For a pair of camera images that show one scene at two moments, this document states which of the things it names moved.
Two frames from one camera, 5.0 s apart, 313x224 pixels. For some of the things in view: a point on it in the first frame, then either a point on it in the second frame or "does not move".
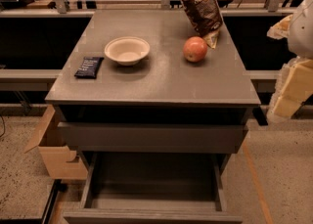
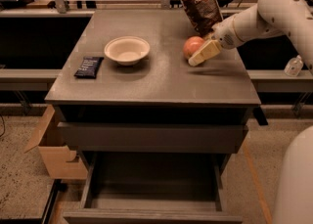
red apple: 195,49 does not move
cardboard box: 59,157 does not move
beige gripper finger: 293,86 → 209,49
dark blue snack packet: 89,67 does not move
